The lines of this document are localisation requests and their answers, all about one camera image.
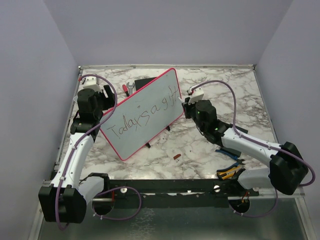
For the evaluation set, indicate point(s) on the red handled screwdriver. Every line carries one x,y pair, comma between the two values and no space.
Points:
125,89

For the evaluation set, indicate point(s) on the blue handled pliers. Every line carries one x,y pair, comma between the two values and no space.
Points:
238,162

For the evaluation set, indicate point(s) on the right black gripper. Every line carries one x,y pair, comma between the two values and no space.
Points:
187,107

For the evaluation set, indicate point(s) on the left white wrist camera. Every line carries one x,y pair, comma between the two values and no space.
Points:
90,82

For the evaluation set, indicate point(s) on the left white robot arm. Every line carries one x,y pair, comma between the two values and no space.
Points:
65,200

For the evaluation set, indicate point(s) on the silver wrench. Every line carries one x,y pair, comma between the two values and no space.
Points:
130,86

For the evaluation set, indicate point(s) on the yellow utility knife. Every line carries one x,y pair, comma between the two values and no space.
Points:
227,174

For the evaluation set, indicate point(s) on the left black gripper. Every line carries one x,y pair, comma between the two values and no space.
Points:
110,101

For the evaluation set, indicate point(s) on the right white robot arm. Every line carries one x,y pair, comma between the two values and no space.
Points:
285,166

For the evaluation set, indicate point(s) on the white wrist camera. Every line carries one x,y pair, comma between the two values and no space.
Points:
195,94
90,82

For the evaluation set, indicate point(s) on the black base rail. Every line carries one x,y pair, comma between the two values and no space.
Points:
171,193

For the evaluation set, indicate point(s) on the pink framed whiteboard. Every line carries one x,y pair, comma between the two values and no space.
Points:
143,115

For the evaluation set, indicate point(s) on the red marker cap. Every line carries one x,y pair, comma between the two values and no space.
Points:
176,156

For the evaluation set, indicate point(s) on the black box rear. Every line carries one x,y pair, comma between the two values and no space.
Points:
140,83

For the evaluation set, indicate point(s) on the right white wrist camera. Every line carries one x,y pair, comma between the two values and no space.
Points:
195,94

